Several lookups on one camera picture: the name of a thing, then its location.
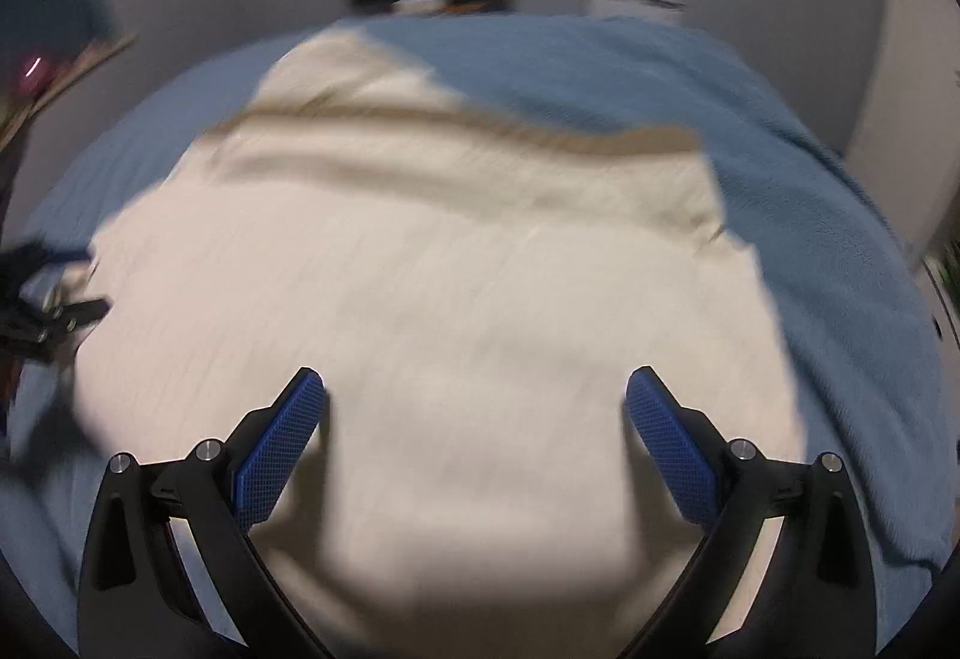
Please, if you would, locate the cream hooded padded coat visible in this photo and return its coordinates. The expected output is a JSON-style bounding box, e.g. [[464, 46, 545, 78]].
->
[[73, 32, 805, 657]]

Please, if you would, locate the blue fleece bed blanket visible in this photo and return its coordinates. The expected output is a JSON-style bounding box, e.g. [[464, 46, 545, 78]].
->
[[2, 15, 957, 646]]

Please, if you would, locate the wooden window sill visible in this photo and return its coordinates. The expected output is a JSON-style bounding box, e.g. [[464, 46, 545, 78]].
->
[[2, 33, 137, 149]]

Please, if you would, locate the white wardrobe with drawers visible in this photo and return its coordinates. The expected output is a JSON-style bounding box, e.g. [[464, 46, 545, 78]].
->
[[923, 251, 958, 344]]

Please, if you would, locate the white door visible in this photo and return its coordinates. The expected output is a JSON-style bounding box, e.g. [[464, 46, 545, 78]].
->
[[844, 0, 958, 264]]

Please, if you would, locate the white box under router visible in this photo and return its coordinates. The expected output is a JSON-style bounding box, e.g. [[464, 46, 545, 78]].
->
[[583, 0, 685, 25]]

